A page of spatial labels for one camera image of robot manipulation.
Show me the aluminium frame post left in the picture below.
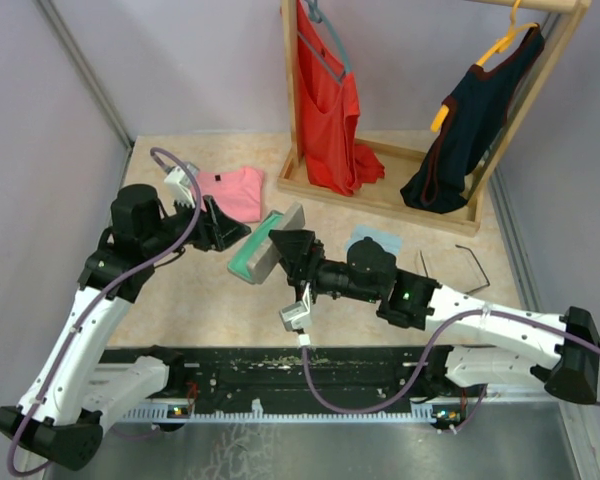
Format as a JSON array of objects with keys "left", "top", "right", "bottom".
[{"left": 32, "top": 0, "right": 135, "bottom": 151}]

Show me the pink folded t-shirt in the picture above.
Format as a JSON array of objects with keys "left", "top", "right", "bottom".
[{"left": 196, "top": 166, "right": 265, "bottom": 223}]

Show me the red t-shirt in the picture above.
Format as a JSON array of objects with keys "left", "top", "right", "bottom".
[{"left": 296, "top": 1, "right": 385, "bottom": 197}]

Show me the wooden clothes rack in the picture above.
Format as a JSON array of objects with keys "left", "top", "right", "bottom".
[{"left": 277, "top": 1, "right": 589, "bottom": 237}]

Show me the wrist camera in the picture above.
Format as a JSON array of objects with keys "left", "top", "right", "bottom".
[
  {"left": 164, "top": 166, "right": 195, "bottom": 208},
  {"left": 279, "top": 284, "right": 312, "bottom": 348}
]

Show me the grey-blue hanger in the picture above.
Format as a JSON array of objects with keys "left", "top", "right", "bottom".
[{"left": 294, "top": 0, "right": 356, "bottom": 86}]

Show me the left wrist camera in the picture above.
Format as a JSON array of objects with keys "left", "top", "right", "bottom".
[{"left": 164, "top": 166, "right": 195, "bottom": 208}]

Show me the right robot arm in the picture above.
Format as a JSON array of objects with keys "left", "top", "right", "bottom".
[{"left": 269, "top": 230, "right": 600, "bottom": 405}]

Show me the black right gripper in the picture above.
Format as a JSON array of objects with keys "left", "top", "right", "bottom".
[{"left": 269, "top": 230, "right": 381, "bottom": 307}]

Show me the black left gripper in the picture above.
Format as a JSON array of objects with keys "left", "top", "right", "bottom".
[{"left": 143, "top": 191, "right": 252, "bottom": 258}]

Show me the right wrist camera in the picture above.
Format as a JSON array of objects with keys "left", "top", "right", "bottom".
[{"left": 279, "top": 284, "right": 312, "bottom": 348}]

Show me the navy tank top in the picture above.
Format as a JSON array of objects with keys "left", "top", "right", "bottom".
[{"left": 400, "top": 24, "right": 545, "bottom": 214}]

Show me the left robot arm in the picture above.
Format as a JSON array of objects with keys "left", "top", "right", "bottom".
[{"left": 0, "top": 184, "right": 251, "bottom": 471}]

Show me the yellow hanger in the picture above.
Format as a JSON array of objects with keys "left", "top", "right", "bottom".
[{"left": 430, "top": 0, "right": 540, "bottom": 133}]

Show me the light blue cleaning cloth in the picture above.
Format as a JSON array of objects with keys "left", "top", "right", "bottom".
[{"left": 344, "top": 225, "right": 403, "bottom": 257}]

